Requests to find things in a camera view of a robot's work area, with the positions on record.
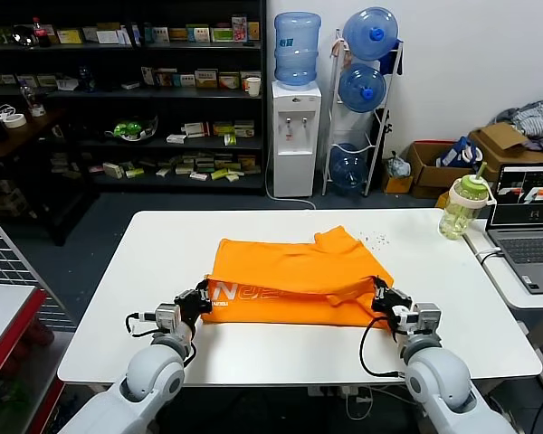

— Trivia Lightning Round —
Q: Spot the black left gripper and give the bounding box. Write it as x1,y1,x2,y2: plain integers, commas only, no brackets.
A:
175,278,214,329

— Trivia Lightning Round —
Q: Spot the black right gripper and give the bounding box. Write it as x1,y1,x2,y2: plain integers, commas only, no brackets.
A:
371,278,413,325

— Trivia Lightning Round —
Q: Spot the orange t-shirt white print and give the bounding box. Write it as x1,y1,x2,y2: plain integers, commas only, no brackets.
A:
200,224,395,329

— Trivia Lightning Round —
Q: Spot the pile of grey clothes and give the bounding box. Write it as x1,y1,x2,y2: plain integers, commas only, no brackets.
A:
492,101,543,155

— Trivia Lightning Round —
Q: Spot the small yellow box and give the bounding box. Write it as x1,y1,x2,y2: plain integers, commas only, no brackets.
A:
382,174,414,195

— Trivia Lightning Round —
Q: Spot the green lid drinking bottle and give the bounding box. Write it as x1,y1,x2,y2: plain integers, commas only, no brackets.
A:
438,161,498,242

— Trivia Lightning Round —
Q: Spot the white power strip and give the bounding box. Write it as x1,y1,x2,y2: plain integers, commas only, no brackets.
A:
307,386,375,403

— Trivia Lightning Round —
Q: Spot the blue water jug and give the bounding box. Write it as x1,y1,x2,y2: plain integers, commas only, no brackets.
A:
273,11,321,88
338,61,387,113
329,142,370,191
342,5,399,61

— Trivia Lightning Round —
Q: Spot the grey plastic bag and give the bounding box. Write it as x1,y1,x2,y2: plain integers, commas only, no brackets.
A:
386,151,412,178

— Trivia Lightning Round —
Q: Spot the open cardboard box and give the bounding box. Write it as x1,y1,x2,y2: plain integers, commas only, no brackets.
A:
406,140,474,200

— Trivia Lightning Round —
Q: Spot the white water dispenser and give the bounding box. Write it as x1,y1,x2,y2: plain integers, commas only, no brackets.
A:
271,80,322,199

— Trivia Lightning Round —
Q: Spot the grey laptop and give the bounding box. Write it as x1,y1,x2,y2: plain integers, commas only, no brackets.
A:
486,163,543,295

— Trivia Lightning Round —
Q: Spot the blue white bag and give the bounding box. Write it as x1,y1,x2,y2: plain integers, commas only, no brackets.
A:
436,135,485,171

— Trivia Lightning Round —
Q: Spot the bowl of green fruit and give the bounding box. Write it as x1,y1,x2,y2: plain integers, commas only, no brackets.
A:
104,115,158,144

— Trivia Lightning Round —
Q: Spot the large cardboard box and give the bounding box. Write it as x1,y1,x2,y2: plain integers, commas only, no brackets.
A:
469,121,543,182

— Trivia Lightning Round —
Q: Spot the black shelf unit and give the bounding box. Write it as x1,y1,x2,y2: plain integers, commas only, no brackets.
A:
0,0,268,196

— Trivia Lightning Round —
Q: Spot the yellow white medicine box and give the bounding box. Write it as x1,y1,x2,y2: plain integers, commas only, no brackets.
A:
195,68,219,89

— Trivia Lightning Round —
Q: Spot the dark blue hanging cloth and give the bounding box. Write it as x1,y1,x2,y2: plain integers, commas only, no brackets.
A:
378,39,405,77

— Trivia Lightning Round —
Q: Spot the brown wooden table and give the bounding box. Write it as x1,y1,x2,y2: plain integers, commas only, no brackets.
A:
0,108,69,248

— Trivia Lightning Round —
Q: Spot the teal white medicine box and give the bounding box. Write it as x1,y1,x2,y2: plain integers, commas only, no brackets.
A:
186,24,211,43

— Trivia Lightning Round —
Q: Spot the cola bottle red cap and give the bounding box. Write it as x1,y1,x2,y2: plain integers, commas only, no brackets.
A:
30,16,52,49

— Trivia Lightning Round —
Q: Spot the dark glass bowl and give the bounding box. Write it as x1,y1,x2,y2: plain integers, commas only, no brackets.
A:
9,24,38,46

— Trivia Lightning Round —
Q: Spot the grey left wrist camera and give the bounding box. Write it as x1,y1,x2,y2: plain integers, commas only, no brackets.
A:
153,303,182,334

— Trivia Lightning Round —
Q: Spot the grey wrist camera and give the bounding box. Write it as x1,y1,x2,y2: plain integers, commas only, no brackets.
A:
400,301,443,335
153,303,182,334

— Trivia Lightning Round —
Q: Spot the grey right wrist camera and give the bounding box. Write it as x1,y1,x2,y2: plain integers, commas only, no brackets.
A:
400,301,443,335

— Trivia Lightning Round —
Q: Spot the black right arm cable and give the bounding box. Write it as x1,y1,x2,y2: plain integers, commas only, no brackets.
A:
359,311,406,379

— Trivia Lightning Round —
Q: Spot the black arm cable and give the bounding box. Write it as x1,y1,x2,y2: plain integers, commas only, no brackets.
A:
359,311,406,379
125,311,164,338

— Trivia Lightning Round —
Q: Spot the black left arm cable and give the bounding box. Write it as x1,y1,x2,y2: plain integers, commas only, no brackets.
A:
125,311,164,338

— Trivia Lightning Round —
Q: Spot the white laptop cable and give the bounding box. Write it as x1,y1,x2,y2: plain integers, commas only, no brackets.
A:
475,246,503,266

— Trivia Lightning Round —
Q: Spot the white wire jug rack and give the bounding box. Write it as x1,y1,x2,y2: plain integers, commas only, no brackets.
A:
321,27,405,198

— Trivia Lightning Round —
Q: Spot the white wire grid panel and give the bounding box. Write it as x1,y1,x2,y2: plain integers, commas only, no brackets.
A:
0,203,42,286

